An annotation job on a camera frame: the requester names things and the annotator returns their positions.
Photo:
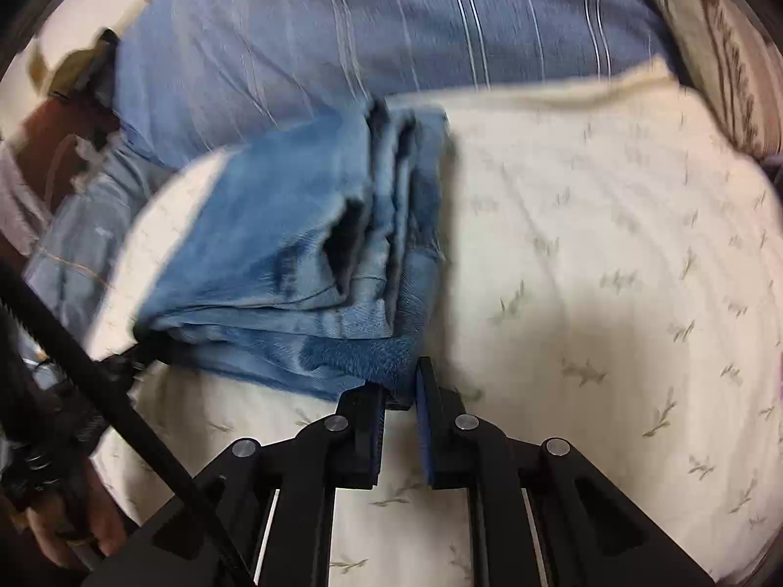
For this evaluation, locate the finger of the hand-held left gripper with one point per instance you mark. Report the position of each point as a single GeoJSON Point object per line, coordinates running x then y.
{"type": "Point", "coordinates": [134, 359]}

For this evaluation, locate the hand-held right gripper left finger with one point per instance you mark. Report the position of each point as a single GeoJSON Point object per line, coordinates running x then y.
{"type": "Point", "coordinates": [374, 434]}

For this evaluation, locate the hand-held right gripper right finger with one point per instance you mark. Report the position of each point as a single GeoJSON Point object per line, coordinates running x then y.
{"type": "Point", "coordinates": [425, 434]}

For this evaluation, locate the blue denim pants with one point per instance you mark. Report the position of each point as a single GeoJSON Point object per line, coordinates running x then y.
{"type": "Point", "coordinates": [275, 226]}

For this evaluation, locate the person's left hand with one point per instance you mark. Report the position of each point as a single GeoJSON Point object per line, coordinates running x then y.
{"type": "Point", "coordinates": [61, 529]}

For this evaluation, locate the grey-blue star-print sheet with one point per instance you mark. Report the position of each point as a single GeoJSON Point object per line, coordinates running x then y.
{"type": "Point", "coordinates": [79, 232]}

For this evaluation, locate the lavender towel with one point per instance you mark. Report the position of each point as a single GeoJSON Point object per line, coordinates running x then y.
{"type": "Point", "coordinates": [15, 195]}

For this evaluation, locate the white leaf-print blanket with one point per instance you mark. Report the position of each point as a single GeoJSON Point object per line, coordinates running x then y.
{"type": "Point", "coordinates": [581, 257]}

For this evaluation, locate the brown headboard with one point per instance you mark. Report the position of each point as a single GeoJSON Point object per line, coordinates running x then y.
{"type": "Point", "coordinates": [49, 134]}

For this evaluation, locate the green cloth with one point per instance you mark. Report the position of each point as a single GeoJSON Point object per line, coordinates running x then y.
{"type": "Point", "coordinates": [67, 70]}

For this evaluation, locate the blue plaid pillow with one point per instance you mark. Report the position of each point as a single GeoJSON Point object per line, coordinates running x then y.
{"type": "Point", "coordinates": [367, 30]}

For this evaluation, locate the striped beige pillow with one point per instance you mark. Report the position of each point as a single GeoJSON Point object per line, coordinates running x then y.
{"type": "Point", "coordinates": [722, 43]}

